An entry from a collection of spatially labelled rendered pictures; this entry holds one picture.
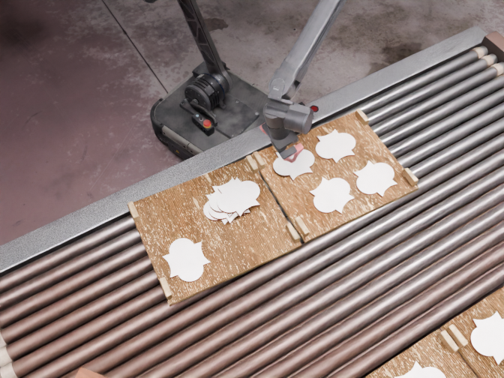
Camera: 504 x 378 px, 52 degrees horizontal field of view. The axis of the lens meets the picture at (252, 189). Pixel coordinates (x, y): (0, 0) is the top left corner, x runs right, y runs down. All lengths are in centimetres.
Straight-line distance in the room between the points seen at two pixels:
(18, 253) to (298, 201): 83
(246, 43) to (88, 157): 124
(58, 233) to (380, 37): 253
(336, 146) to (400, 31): 202
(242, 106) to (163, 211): 124
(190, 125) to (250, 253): 129
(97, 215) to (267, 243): 52
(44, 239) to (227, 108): 136
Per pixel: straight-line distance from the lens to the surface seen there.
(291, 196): 160
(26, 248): 166
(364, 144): 175
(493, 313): 158
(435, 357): 148
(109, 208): 165
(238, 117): 266
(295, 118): 136
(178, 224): 155
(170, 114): 273
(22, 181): 298
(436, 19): 381
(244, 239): 152
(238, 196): 155
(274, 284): 148
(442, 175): 177
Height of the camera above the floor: 229
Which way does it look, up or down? 58 degrees down
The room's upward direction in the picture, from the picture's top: 1 degrees clockwise
